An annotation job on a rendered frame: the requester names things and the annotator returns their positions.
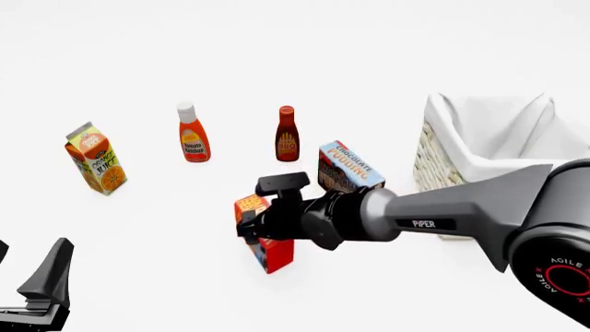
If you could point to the dark BBQ sauce bottle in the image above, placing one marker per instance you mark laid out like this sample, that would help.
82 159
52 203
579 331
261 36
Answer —
287 141

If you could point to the chocolate pudding box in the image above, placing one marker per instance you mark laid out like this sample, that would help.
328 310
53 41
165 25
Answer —
346 166

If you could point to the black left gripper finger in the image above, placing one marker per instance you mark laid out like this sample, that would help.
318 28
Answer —
3 250
53 276

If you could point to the wicker basket with white liner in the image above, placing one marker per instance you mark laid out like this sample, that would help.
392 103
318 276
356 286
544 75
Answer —
479 138

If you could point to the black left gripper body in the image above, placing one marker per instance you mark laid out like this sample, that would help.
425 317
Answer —
32 318

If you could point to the silver-grey right robot arm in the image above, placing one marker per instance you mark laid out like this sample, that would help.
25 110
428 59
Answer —
461 207

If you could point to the red butter box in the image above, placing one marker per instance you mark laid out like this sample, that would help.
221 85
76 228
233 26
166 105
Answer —
276 254

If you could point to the red tomato ketchup bottle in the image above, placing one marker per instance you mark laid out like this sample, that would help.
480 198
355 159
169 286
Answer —
193 141

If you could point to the orange juice carton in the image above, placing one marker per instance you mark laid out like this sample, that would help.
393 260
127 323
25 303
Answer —
96 162

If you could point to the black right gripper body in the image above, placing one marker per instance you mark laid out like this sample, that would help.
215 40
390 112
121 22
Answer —
269 221

